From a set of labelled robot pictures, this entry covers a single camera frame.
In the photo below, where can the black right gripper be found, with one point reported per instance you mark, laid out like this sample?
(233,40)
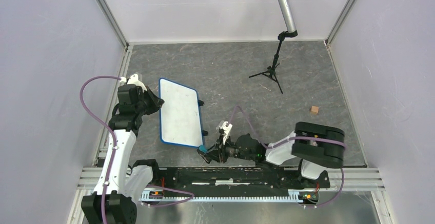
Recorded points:
(217,153)

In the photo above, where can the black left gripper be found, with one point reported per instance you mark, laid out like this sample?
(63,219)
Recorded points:
(157,102)

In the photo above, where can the blue framed whiteboard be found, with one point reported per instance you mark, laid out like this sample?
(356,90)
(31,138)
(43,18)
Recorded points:
(180,115)

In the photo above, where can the blue whiteboard eraser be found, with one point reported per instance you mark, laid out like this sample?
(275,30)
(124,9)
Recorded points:
(202,149)

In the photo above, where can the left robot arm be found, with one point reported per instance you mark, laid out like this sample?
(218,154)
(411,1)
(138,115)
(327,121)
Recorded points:
(115,196)

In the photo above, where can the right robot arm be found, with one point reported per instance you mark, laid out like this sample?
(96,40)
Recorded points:
(319,147)

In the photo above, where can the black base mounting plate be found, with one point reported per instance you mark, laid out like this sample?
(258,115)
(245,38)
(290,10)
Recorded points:
(232,190)

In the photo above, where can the black tripod stand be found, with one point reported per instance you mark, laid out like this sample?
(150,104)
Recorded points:
(270,73)

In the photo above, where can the small wooden cube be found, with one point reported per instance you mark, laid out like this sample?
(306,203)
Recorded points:
(314,110)

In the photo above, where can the silver pole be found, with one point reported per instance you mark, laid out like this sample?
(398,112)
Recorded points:
(287,16)

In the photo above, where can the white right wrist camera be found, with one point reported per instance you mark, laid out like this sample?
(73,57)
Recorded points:
(224,128)

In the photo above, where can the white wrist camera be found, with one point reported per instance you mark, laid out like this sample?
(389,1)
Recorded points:
(135,79)
(224,128)

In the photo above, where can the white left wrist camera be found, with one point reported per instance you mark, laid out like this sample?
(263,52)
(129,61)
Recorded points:
(135,79)

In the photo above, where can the slotted cable duct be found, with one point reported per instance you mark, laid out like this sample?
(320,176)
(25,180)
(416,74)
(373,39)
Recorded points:
(291,196)

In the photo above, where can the aluminium frame rail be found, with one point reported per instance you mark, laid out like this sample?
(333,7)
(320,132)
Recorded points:
(351,179)

